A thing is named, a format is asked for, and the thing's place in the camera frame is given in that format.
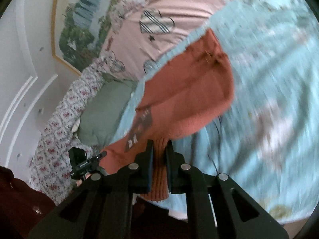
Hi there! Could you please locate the framed landscape painting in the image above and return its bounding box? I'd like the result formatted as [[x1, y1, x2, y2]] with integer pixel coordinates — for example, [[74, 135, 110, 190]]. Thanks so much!
[[51, 0, 118, 73]]

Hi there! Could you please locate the person's left hand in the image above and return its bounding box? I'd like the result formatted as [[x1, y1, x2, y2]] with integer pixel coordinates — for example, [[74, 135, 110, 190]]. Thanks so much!
[[76, 173, 91, 187]]

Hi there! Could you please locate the rust red knit garment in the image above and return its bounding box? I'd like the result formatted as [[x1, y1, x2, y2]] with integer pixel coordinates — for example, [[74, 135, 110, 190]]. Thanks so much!
[[101, 29, 234, 201]]

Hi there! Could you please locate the light blue floral cloth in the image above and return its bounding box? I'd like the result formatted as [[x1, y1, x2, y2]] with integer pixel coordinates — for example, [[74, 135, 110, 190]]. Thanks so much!
[[103, 0, 318, 223]]

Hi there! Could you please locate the dark red sleeve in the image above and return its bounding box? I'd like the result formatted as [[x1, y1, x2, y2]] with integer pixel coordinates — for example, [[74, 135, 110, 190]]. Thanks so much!
[[1, 167, 56, 238]]

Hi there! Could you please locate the sage green pillow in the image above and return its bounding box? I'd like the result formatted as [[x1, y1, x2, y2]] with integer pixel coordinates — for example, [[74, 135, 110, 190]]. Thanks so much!
[[76, 73, 137, 148]]

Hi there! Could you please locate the pink quilt with plaid hearts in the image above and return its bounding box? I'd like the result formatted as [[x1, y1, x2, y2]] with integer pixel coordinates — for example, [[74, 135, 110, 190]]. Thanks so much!
[[98, 0, 232, 80]]

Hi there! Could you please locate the white floral bedsheet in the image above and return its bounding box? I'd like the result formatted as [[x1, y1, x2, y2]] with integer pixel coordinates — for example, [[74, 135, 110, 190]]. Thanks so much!
[[29, 58, 106, 205]]

